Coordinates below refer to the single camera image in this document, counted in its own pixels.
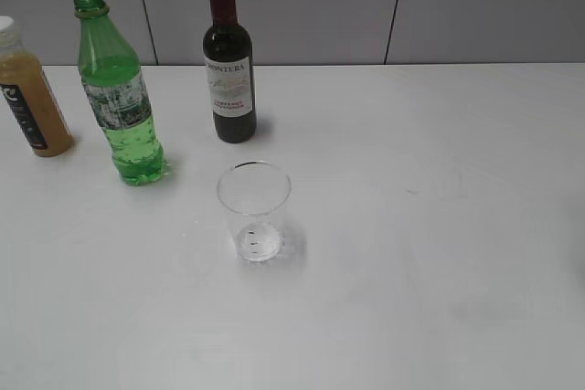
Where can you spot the transparent plastic cup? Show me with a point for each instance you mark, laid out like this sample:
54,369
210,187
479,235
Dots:
254,197

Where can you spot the green sprite bottle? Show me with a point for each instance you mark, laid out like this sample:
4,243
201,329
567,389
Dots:
111,76

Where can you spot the dark red wine bottle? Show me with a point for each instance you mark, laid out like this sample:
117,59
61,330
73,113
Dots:
227,49

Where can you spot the orange juice bottle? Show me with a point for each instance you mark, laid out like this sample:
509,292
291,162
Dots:
27,93

